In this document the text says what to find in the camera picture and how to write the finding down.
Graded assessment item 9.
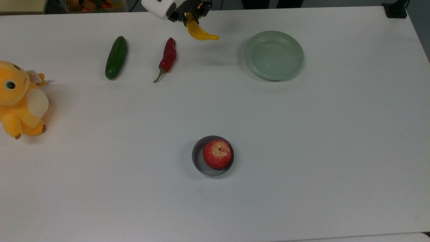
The plush toy paper tag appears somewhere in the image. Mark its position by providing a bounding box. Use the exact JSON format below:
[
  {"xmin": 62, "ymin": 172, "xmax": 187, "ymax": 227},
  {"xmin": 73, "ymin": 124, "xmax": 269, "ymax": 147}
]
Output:
[{"xmin": 26, "ymin": 70, "xmax": 45, "ymax": 84}]

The black clamp base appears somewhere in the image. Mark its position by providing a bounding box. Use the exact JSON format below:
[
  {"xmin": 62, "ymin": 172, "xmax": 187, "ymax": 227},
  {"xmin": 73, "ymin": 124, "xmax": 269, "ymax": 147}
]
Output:
[{"xmin": 383, "ymin": 0, "xmax": 409, "ymax": 18}]

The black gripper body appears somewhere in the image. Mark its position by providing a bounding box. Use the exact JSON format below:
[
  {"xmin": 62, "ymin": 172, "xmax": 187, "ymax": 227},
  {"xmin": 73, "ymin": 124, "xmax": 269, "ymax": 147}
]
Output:
[{"xmin": 167, "ymin": 0, "xmax": 213, "ymax": 23}]

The red toy chili pepper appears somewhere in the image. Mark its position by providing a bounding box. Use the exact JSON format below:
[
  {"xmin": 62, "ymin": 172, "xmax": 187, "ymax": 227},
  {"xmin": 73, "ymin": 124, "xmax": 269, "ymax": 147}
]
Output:
[{"xmin": 154, "ymin": 37, "xmax": 177, "ymax": 83}]

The yellow toy banana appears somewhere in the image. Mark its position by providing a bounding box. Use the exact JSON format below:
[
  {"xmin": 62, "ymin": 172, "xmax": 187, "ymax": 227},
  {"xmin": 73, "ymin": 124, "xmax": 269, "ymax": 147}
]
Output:
[{"xmin": 185, "ymin": 12, "xmax": 220, "ymax": 41}]

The pale green plastic plate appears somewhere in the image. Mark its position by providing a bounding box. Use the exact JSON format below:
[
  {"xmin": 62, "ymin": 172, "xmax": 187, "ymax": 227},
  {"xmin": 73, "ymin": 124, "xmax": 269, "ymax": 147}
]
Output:
[{"xmin": 244, "ymin": 31, "xmax": 304, "ymax": 81}]

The green toy cucumber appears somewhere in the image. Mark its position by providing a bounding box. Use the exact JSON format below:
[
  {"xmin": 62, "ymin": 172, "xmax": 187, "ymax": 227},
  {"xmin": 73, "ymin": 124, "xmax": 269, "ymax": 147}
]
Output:
[{"xmin": 105, "ymin": 36, "xmax": 128, "ymax": 80}]

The yellow plush toy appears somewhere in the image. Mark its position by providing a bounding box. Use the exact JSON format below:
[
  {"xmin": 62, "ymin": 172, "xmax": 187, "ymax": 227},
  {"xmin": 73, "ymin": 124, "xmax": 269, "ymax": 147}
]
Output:
[{"xmin": 0, "ymin": 60, "xmax": 49, "ymax": 139}]

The small round metal bowl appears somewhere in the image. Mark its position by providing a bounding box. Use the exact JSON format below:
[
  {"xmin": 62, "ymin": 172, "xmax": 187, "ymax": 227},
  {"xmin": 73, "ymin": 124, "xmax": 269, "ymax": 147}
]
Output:
[{"xmin": 192, "ymin": 135, "xmax": 235, "ymax": 177}]

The clear box of toy food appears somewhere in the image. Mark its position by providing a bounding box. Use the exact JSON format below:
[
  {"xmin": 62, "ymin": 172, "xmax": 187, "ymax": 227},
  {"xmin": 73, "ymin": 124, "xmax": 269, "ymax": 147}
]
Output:
[{"xmin": 66, "ymin": 0, "xmax": 126, "ymax": 13}]

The red toy apple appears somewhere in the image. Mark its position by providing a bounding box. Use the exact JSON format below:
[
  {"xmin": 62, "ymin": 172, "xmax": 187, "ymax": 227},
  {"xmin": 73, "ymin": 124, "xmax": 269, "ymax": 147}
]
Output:
[{"xmin": 203, "ymin": 139, "xmax": 232, "ymax": 170}]

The beige box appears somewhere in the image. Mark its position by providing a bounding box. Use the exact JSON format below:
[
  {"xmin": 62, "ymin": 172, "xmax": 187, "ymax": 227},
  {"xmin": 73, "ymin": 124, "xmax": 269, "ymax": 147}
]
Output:
[{"xmin": 0, "ymin": 0, "xmax": 47, "ymax": 14}]

